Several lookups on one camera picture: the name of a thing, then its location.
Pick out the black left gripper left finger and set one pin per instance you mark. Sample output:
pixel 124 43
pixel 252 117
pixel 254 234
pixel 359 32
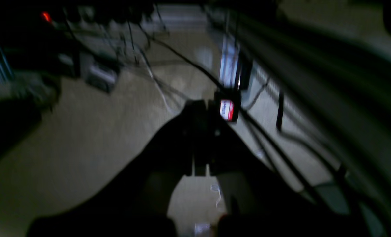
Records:
pixel 135 202

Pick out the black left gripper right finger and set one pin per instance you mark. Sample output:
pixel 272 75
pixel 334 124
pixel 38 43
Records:
pixel 258 202

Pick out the black device with lit screen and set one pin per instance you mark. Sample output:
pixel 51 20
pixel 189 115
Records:
pixel 228 104

